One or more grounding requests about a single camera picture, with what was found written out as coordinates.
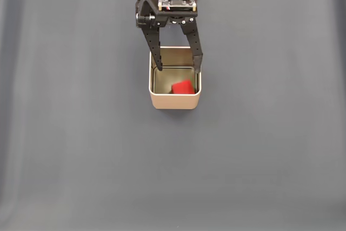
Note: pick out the square beige metal tin container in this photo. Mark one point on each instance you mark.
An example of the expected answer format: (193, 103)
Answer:
(175, 102)

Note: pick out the red cube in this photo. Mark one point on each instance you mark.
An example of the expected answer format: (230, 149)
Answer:
(183, 87)

